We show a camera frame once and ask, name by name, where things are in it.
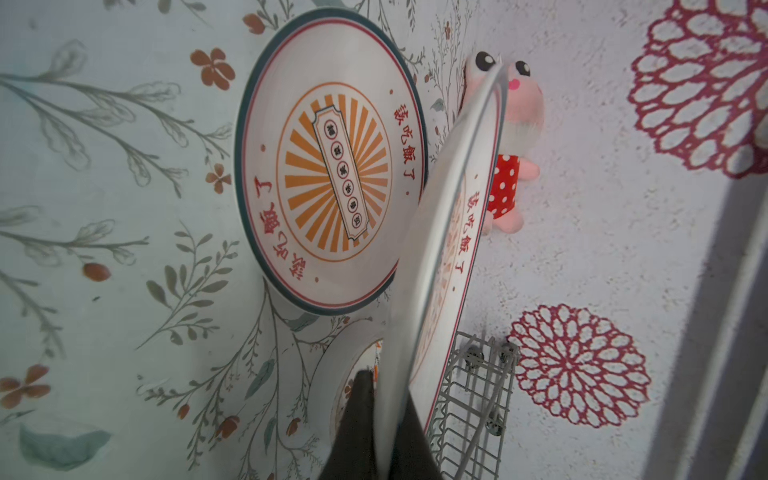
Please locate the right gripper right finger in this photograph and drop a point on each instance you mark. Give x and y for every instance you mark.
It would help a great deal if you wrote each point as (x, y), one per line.
(412, 459)

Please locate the tape roll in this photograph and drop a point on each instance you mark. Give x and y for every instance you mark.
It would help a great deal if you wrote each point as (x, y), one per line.
(356, 347)

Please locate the grey wire dish rack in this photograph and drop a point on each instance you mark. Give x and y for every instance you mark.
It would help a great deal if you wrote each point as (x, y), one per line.
(468, 424)

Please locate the pink plush toy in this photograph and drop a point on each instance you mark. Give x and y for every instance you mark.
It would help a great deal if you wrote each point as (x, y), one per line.
(522, 127)

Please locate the round white plate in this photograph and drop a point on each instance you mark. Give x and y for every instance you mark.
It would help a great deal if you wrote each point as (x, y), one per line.
(331, 160)
(435, 266)

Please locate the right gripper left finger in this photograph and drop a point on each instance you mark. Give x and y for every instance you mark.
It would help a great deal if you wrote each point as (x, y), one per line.
(352, 455)

